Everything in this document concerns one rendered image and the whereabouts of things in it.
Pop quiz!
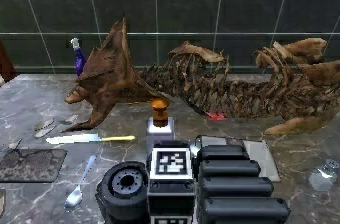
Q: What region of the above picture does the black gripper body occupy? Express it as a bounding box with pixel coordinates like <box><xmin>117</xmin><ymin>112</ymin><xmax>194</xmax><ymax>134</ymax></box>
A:
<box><xmin>95</xmin><ymin>161</ymin><xmax>150</xmax><ymax>224</ymax></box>

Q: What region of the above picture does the silver spoon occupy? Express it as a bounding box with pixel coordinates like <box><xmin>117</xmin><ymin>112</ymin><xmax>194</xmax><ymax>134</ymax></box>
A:
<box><xmin>63</xmin><ymin>154</ymin><xmax>98</xmax><ymax>212</ymax></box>

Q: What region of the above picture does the white box with orange knob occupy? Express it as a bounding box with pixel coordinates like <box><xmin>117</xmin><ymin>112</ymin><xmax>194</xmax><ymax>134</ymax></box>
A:
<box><xmin>145</xmin><ymin>97</ymin><xmax>176</xmax><ymax>154</ymax></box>

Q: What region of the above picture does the dark speckled mat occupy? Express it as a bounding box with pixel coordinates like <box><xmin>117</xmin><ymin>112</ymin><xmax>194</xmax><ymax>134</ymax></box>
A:
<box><xmin>0</xmin><ymin>148</ymin><xmax>68</xmax><ymax>183</ymax></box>

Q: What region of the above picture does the small red object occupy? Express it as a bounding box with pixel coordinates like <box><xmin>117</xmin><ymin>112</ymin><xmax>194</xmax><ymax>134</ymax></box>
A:
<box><xmin>205</xmin><ymin>111</ymin><xmax>228</xmax><ymax>121</ymax></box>

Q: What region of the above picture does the brown fish skeleton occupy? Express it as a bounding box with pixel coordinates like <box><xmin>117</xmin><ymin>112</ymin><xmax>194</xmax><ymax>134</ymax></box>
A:
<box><xmin>61</xmin><ymin>17</ymin><xmax>340</xmax><ymax>136</ymax></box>

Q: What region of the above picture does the purple bottle with white cap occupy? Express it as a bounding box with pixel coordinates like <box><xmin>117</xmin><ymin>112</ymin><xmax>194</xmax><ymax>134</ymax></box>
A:
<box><xmin>70</xmin><ymin>37</ymin><xmax>88</xmax><ymax>78</ymax></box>

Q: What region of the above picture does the grey flat tray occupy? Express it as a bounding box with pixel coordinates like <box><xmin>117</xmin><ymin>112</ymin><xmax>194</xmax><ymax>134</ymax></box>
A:
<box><xmin>194</xmin><ymin>134</ymin><xmax>282</xmax><ymax>183</ymax></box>

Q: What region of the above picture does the glass salt shaker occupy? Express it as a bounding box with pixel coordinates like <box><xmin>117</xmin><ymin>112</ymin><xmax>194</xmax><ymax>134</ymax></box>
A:
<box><xmin>308</xmin><ymin>158</ymin><xmax>340</xmax><ymax>192</ymax></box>

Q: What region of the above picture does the yellow handled knife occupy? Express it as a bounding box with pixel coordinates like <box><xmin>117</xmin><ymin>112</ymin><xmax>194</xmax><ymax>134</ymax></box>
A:
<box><xmin>45</xmin><ymin>133</ymin><xmax>137</xmax><ymax>145</ymax></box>

